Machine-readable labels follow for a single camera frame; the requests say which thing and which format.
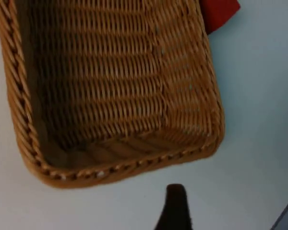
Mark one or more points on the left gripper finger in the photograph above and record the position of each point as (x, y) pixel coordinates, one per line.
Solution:
(174, 210)

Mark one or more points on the red cube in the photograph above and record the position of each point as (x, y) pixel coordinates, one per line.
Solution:
(216, 14)

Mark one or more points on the pale brown wicker basket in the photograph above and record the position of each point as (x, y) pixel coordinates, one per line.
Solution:
(105, 91)

